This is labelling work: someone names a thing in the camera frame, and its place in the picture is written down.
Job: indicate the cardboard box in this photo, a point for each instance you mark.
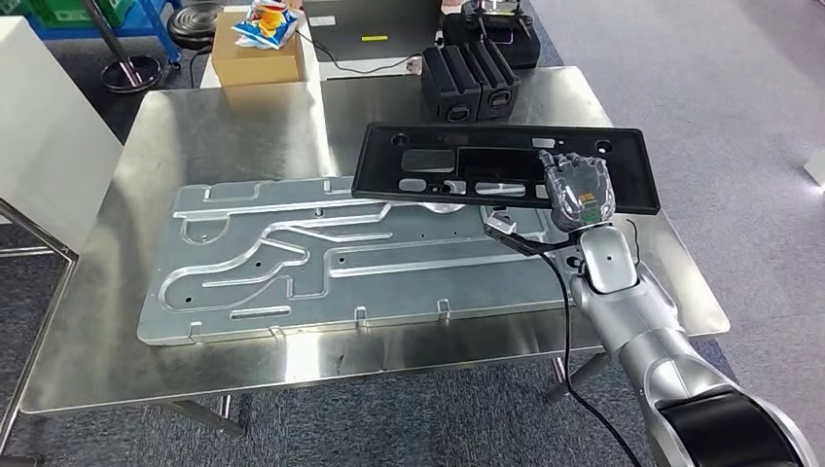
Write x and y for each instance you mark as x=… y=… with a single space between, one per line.
x=258 y=64

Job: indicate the dark laptop with yellow sticker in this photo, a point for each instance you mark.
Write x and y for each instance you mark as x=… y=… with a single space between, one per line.
x=374 y=26

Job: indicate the black plastic panel part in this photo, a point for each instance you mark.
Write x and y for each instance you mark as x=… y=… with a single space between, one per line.
x=503 y=164

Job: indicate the white cabinet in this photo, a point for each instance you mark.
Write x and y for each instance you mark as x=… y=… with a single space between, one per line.
x=45 y=129

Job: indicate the stainless steel workbench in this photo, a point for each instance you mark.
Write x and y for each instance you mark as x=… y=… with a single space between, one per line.
x=225 y=129

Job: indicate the stamped silver metal plate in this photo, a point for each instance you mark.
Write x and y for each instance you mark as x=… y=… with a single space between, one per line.
x=387 y=271

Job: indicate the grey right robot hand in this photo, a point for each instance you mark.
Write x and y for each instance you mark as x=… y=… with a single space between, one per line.
x=580 y=193

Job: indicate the colourful snack bag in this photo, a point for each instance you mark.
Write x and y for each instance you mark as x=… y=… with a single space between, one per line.
x=267 y=22

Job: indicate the black round stool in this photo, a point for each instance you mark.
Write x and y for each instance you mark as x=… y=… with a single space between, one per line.
x=193 y=26

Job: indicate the stainless steel table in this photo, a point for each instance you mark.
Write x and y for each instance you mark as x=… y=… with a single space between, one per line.
x=39 y=245

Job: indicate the blue cart with green bins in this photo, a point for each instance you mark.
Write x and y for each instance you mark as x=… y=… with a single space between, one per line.
x=58 y=16

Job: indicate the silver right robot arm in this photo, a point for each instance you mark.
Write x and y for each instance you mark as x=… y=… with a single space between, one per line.
x=644 y=322

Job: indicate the white block on floor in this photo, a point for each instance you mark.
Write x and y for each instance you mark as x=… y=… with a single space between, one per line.
x=816 y=169

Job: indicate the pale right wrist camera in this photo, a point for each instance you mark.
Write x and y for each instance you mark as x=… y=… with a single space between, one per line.
x=499 y=225

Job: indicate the chrome stanchion post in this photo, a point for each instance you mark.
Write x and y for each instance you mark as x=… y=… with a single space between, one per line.
x=132 y=72

